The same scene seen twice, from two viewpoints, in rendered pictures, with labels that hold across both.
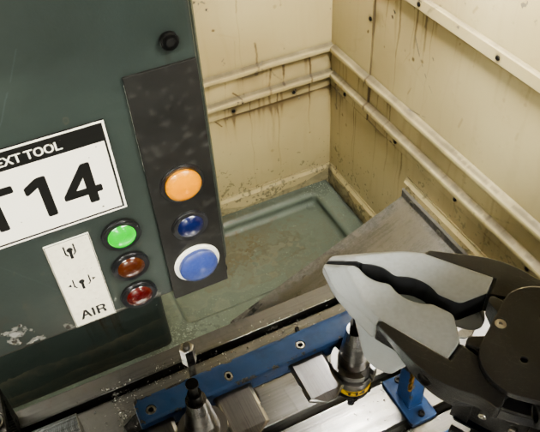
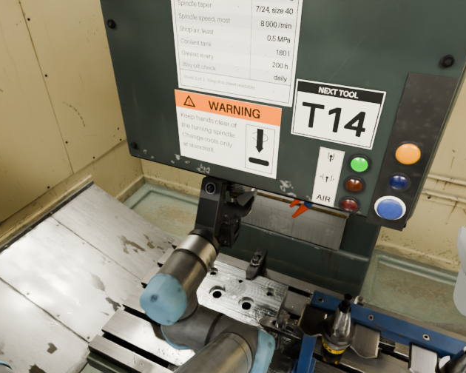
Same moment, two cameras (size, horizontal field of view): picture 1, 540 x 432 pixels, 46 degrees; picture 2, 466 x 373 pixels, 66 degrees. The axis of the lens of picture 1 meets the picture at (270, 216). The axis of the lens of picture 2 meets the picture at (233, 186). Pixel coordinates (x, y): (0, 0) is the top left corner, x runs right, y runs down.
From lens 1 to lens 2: 0.12 m
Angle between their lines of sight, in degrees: 37
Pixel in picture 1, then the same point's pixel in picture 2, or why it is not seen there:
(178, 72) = (443, 83)
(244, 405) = (368, 338)
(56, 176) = (347, 111)
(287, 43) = not seen: outside the picture
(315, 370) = (424, 357)
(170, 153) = (410, 131)
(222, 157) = (454, 232)
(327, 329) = (451, 343)
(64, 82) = (378, 62)
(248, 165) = not seen: outside the picture
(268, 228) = not seen: hidden behind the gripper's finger
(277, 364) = (403, 334)
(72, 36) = (396, 38)
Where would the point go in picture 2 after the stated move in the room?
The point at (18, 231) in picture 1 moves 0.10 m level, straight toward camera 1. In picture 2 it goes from (314, 131) to (300, 174)
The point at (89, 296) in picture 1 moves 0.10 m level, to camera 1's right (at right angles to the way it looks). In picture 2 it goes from (325, 188) to (397, 225)
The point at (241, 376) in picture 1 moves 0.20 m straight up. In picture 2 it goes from (377, 323) to (404, 257)
